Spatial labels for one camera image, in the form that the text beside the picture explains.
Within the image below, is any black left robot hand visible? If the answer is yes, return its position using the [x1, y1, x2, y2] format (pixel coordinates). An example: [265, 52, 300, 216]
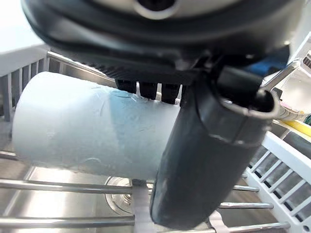
[20, 0, 300, 231]

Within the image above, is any light blue plastic cup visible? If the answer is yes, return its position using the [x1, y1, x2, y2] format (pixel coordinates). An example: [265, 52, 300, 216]
[12, 71, 186, 181]

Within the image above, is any white slatted dish basket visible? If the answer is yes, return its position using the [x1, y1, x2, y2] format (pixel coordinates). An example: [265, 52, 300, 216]
[245, 130, 311, 233]

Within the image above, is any round steel sink drain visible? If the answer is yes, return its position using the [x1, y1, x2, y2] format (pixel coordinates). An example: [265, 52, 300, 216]
[105, 176, 137, 216]

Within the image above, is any blue object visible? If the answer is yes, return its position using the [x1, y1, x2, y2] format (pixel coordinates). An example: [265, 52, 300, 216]
[247, 45, 291, 74]

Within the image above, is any yellow flat utensil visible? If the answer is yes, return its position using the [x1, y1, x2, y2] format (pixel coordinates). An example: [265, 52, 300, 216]
[283, 118, 311, 139]

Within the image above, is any grey slatted dish rack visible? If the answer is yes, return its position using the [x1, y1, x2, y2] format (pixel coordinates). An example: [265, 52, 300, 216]
[0, 56, 51, 122]

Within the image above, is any pale patterned utensil handle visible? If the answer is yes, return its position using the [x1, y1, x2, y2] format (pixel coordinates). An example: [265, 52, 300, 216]
[276, 100, 306, 121]

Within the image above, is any shiny metal utensil handle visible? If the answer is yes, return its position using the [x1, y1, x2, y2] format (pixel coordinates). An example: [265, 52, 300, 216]
[261, 60, 302, 88]

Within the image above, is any steel wire sink rack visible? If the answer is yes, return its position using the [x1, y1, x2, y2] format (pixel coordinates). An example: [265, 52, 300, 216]
[0, 150, 291, 233]

